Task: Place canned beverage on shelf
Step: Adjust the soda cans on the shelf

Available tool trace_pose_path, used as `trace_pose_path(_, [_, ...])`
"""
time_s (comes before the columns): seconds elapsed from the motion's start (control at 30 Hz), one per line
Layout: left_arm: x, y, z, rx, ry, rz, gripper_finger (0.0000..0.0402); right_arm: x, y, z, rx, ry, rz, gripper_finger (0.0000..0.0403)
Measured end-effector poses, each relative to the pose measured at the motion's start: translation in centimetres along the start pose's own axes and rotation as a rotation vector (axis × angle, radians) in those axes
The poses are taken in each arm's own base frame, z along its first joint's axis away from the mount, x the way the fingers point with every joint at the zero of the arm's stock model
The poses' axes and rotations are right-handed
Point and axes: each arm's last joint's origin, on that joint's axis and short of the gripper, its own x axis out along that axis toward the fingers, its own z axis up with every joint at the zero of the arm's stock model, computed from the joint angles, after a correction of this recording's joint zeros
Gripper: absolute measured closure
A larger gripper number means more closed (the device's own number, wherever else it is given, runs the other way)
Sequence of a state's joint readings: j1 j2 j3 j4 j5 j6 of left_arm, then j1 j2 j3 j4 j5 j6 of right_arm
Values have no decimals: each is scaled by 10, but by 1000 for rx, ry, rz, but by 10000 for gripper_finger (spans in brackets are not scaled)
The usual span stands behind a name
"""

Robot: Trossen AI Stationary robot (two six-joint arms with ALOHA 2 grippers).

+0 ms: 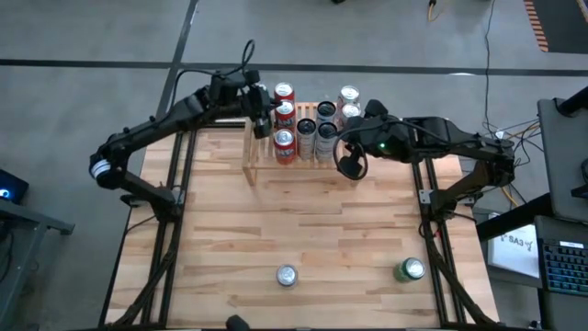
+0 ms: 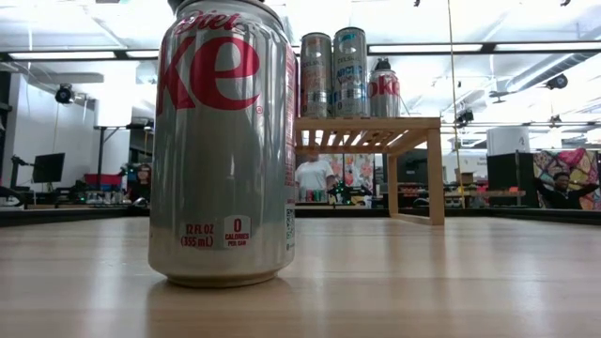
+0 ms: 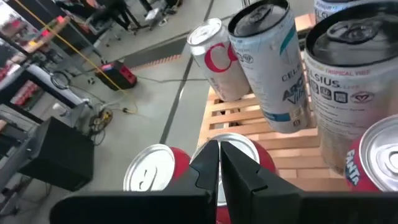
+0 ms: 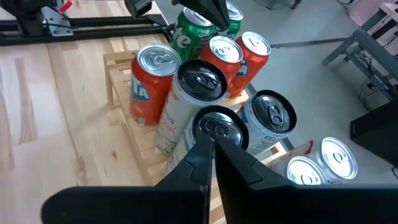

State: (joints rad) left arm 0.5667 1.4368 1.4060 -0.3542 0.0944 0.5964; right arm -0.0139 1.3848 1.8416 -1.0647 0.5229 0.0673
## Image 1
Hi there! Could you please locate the white printed box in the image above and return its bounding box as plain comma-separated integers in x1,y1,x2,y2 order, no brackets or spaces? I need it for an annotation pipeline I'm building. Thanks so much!
486,223,541,280

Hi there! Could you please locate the black device with blue light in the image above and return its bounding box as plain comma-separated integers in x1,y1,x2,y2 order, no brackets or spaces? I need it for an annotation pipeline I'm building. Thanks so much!
0,168,31,206

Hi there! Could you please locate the white Celsius slim can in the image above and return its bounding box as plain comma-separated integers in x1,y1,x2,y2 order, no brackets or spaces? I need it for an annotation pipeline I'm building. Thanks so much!
296,118,318,161
316,100,338,125
315,121,339,163

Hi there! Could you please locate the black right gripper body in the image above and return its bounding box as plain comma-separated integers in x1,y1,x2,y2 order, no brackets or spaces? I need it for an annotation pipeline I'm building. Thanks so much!
338,99,411,182

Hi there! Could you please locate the dark keyboard desk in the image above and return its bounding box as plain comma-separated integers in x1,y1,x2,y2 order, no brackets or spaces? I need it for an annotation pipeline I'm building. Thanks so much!
535,214,588,331

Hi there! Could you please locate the long black floor cable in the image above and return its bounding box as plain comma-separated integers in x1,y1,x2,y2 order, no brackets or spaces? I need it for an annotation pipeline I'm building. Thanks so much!
482,0,498,139

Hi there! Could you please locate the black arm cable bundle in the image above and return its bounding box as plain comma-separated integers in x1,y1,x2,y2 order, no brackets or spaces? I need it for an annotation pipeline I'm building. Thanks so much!
103,215,185,331
415,215,495,330

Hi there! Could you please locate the silver Diet Coke can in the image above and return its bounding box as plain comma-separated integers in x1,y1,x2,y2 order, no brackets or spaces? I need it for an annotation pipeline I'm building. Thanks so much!
276,264,300,289
340,103,362,126
338,85,361,108

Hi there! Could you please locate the orange Fanta soda can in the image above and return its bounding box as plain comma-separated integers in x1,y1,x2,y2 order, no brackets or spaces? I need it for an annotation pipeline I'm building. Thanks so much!
273,128,298,166
273,81,296,102
274,99,297,132

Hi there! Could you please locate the black metal table frame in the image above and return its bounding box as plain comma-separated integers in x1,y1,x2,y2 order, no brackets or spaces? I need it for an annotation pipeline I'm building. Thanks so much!
137,109,465,330

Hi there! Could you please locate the grey metal table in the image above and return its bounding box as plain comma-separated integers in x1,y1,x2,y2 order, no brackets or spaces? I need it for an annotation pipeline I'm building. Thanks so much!
0,200,77,331

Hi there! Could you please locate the yellow floor cable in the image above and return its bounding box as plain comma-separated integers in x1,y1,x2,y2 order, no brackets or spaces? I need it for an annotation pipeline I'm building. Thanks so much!
498,120,541,209

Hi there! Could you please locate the wooden slatted shelf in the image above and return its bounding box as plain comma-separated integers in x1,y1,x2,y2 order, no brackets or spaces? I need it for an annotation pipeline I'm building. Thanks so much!
242,101,368,188

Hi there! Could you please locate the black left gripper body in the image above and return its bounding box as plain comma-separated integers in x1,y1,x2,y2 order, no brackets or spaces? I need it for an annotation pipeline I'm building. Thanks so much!
238,68,274,141

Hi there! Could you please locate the black mat orange-striped edge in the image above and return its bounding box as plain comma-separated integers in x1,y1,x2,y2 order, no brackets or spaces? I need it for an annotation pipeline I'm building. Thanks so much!
523,0,588,54

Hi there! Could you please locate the black leader arm handle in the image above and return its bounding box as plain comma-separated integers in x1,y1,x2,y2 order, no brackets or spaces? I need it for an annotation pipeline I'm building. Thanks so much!
224,314,252,331

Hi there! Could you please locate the grey desk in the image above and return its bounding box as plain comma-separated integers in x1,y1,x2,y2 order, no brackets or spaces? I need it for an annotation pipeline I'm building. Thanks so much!
536,97,588,224

